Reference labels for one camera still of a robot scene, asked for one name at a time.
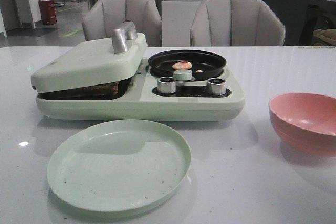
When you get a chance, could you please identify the grey upholstered chair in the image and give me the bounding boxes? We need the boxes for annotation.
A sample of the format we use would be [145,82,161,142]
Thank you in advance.
[190,0,286,46]
[82,0,162,47]

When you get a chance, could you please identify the white cabinet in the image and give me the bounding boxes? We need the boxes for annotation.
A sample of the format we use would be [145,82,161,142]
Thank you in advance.
[161,0,203,47]

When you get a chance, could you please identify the pink bowl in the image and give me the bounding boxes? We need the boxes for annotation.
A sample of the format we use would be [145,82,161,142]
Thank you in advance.
[269,92,335,157]

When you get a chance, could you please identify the left silver control knob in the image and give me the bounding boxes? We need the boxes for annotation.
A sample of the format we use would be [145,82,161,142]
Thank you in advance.
[156,77,177,94]

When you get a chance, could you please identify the silver control knob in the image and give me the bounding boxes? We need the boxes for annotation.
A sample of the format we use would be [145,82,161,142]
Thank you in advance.
[156,77,177,94]
[206,78,227,96]

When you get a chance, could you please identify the right silver control knob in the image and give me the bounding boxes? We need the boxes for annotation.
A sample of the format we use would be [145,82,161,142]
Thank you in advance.
[206,78,227,96]

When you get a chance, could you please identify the mint green sandwich maker lid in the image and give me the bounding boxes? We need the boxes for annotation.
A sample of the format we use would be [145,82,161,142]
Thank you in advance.
[30,33,147,93]

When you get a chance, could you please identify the left grey upholstered chair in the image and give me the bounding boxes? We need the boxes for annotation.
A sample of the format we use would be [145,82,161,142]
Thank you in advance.
[82,0,162,47]

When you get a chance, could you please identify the dark grey counter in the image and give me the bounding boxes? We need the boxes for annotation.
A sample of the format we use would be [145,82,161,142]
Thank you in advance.
[208,0,336,46]

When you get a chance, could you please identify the bread slice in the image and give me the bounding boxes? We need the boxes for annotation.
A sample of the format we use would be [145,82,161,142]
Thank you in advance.
[40,82,119,100]

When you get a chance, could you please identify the mint green breakfast maker base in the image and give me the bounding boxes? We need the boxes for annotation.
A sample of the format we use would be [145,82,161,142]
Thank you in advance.
[36,59,245,121]

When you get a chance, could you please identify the black round frying pan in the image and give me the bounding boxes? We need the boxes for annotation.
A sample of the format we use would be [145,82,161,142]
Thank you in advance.
[148,49,227,81]

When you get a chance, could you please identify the mint green round plate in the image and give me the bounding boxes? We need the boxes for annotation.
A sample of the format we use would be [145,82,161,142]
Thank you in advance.
[47,120,191,216]

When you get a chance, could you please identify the beige cushion at right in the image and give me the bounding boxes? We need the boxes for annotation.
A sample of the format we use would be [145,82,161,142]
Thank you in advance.
[313,28,335,46]

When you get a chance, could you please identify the right grey upholstered chair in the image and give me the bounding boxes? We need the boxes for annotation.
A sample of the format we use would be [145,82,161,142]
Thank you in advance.
[190,0,286,46]

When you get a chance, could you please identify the red trash bin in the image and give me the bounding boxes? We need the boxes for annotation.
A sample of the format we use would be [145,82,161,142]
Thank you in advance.
[38,0,57,25]

